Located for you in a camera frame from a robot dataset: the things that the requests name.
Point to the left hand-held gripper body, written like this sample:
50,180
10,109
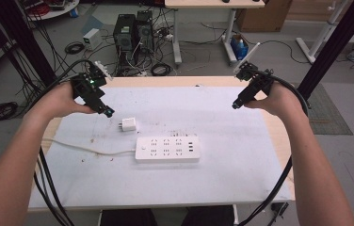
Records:
87,89

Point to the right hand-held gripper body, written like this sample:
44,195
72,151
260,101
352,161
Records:
258,83

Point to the white charger plug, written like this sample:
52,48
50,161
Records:
128,124

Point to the white power strip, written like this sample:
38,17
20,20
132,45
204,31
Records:
167,149

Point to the person's right hand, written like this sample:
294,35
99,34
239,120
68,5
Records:
280,100

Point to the person's left hand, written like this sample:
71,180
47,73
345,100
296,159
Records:
59,100

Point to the blue box with bottles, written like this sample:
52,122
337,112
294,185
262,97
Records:
240,47

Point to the small white device box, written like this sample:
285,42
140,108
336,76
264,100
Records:
92,38

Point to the black computer tower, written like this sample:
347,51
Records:
145,31
124,37

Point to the brown cardboard box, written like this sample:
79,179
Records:
263,15

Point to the grey floor mat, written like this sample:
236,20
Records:
327,116

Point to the white metal stand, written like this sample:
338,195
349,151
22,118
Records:
322,34

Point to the round white table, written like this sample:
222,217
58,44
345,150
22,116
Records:
52,9

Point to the white-legged wooden desk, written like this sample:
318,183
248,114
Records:
212,3

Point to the white table mat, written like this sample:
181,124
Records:
181,182

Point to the small black device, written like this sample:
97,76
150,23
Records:
278,209

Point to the black metal frame post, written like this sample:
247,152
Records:
335,44
24,40

